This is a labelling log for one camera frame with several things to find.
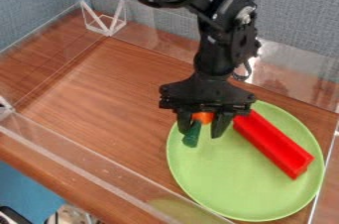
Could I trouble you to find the clear acrylic corner bracket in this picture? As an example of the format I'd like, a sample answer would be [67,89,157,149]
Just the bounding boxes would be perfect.
[81,0,127,37]

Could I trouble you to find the green plate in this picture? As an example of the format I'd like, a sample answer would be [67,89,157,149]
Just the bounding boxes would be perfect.
[167,101,325,222]

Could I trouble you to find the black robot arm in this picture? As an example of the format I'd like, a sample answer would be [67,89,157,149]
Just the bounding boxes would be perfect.
[138,0,261,138]

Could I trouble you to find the red plastic block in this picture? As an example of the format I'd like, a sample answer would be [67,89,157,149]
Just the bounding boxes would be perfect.
[234,110,316,179]

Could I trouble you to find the clear acrylic enclosure wall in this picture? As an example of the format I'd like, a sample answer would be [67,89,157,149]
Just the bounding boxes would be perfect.
[0,1,339,224]

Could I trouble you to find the orange toy carrot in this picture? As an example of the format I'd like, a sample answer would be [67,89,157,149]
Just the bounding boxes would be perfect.
[183,112,215,148]

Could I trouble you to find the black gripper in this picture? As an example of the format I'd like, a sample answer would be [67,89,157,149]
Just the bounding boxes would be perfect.
[159,72,257,139]

